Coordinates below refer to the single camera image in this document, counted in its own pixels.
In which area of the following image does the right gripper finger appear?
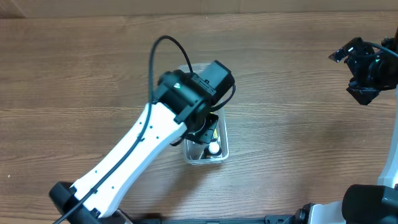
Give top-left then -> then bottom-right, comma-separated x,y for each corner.
328,37 -> 363,62
346,86 -> 381,105

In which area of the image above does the blue VapoDrops box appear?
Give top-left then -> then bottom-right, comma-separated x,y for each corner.
212,130 -> 218,139

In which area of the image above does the dark brown syrup bottle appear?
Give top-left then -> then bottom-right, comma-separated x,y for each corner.
204,141 -> 222,159

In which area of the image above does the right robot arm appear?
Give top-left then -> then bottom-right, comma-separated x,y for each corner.
283,37 -> 397,224

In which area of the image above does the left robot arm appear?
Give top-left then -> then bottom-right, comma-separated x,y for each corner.
49,60 -> 235,223

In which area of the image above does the clear plastic container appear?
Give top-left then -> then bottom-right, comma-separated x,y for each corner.
167,65 -> 229,165

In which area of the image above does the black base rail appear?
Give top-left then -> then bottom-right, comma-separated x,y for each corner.
131,214 -> 295,224

